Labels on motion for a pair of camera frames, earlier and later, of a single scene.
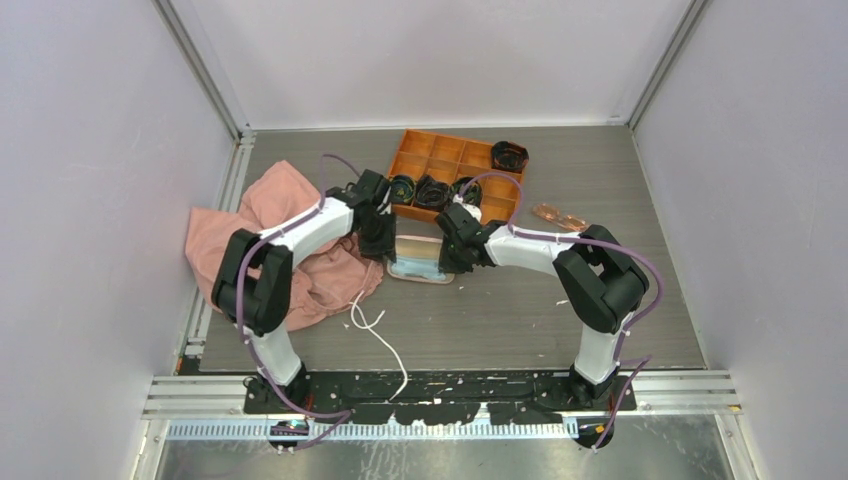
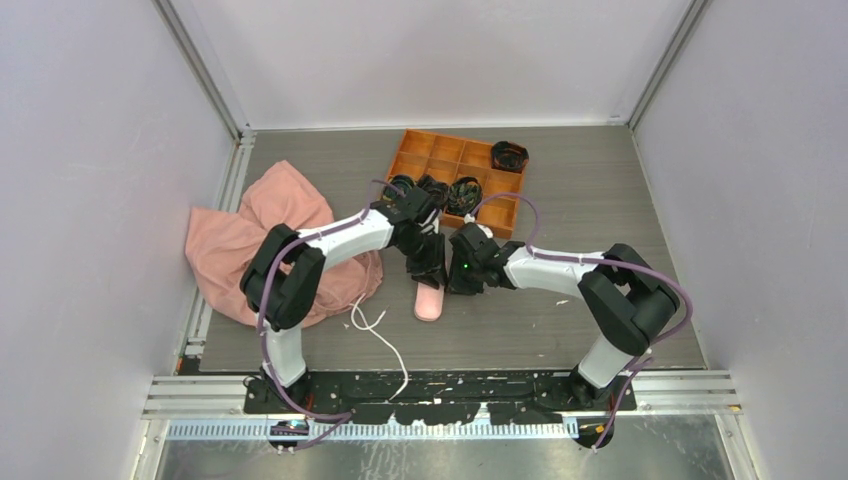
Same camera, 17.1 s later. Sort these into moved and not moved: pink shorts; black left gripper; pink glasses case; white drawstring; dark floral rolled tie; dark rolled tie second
Moved: pink glasses case; black left gripper
Not moved: dark floral rolled tie; dark rolled tie second; white drawstring; pink shorts
